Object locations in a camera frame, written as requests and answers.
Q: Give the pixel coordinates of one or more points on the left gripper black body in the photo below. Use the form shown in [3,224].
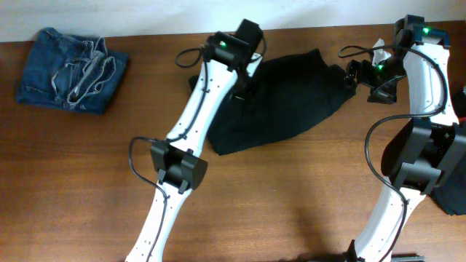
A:
[247,89]

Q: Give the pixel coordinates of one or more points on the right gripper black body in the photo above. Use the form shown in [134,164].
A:
[381,80]

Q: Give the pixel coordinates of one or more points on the black shorts garment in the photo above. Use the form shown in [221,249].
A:
[286,97]

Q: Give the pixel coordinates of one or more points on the blue denim jeans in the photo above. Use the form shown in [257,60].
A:
[72,73]

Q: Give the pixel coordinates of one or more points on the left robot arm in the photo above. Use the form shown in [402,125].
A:
[228,61]

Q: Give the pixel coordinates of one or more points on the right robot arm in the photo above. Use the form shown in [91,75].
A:
[427,149]

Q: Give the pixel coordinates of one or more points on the dark garment with red trim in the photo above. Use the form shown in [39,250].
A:
[450,197]

